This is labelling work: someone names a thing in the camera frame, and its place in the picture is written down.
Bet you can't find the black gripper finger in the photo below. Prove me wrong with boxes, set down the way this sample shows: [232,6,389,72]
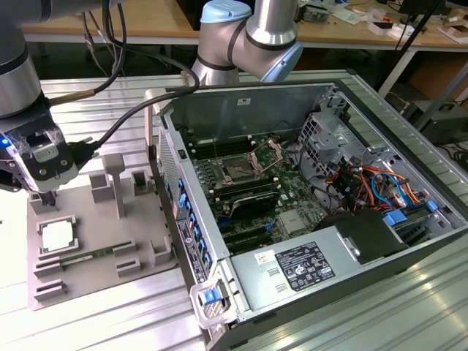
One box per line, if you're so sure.
[39,188,60,214]

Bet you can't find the silver square CPU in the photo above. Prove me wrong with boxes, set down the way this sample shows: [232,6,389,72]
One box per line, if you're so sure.
[40,221,80,253]

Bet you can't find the CPU socket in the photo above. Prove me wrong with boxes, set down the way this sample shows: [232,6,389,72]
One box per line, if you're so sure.
[221,156,257,182]

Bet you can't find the black RAM slot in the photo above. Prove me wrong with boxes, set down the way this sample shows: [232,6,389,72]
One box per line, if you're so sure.
[214,182,282,201]
[192,143,255,159]
[189,135,252,151]
[211,175,279,193]

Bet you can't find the black expansion slot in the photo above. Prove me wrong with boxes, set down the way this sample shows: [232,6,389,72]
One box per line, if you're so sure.
[224,233,276,254]
[221,223,273,244]

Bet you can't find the grey plastic parts rack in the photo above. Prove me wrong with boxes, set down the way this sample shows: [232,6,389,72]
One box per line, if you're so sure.
[27,153,180,312]

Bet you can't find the green RAM stick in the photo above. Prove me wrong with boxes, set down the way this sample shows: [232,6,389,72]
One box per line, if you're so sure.
[60,244,121,263]

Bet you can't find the wooden desk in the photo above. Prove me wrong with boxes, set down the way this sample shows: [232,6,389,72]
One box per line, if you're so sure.
[21,0,468,96]

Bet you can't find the black monitor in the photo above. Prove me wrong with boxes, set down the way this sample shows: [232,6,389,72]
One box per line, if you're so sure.
[175,0,204,30]

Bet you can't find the black expansion card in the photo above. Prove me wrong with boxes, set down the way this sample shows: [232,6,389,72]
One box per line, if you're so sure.
[228,192,279,220]

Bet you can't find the metal socket cover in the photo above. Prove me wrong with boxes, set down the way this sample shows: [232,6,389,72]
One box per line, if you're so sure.
[250,140,284,173]

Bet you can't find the silver power supply unit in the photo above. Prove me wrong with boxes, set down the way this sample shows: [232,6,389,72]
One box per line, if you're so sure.
[228,224,366,312]

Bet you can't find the open grey PC case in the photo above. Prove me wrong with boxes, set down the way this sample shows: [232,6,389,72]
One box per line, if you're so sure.
[143,69,468,351]

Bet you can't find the green motherboard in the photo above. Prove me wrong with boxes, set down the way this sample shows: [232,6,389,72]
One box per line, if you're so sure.
[182,131,330,257]

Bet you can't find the silver chipset heat sink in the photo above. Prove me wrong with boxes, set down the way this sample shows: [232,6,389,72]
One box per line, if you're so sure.
[279,211,312,235]

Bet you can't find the silver perforated drive cage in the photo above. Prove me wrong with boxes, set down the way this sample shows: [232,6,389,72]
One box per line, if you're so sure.
[298,91,366,173]

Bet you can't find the black plastic fan shroud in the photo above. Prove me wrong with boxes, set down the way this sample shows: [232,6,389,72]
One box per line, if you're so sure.
[316,211,409,266]

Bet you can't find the white papers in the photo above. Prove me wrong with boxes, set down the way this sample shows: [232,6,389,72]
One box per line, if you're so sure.
[331,5,370,26]

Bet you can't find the blue disk carrier latch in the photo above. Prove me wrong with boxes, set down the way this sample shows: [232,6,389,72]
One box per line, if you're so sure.
[383,210,409,227]

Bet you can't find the white cardboard box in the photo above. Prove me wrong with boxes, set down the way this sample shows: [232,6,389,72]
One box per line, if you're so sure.
[368,20,405,38]

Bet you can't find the black computer tower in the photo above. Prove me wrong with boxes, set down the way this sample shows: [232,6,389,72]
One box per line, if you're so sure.
[416,102,468,147]

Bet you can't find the brown cardboard box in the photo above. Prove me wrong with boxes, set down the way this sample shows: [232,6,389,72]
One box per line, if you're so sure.
[409,60,468,105]

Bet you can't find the pink and white box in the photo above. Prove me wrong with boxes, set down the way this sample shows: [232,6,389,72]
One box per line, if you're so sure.
[437,23,468,42]

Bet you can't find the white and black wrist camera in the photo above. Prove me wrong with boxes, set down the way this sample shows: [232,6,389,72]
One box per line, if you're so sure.
[14,127,80,194]

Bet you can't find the thick black camera cable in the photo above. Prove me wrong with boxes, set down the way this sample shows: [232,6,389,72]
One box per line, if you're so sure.
[67,0,201,159]

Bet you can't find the black wire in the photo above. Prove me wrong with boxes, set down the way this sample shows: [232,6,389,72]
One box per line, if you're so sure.
[296,142,352,220]

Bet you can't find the blue wire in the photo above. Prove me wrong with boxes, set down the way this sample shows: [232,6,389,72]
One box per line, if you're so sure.
[371,172,407,210]

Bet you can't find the orange and red wire bundle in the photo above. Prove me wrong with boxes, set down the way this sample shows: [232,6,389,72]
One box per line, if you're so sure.
[325,160,429,213]

